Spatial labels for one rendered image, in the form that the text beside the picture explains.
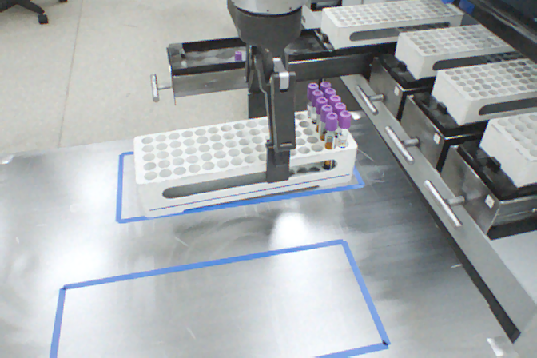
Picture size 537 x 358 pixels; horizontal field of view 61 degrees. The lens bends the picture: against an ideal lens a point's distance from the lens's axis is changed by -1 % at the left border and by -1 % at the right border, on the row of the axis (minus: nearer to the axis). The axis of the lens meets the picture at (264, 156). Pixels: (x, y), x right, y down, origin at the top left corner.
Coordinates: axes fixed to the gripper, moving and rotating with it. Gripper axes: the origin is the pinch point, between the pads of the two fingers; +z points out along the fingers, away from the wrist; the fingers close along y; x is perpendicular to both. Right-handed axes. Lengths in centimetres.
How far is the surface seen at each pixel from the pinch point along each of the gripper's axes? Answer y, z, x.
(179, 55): -39.3, 5.7, -8.6
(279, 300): 21.2, 5.3, -4.1
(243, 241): 11.9, 5.4, -6.2
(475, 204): 9.5, 10.7, 30.7
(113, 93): -163, 88, -38
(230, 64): -33.7, 6.1, 1.1
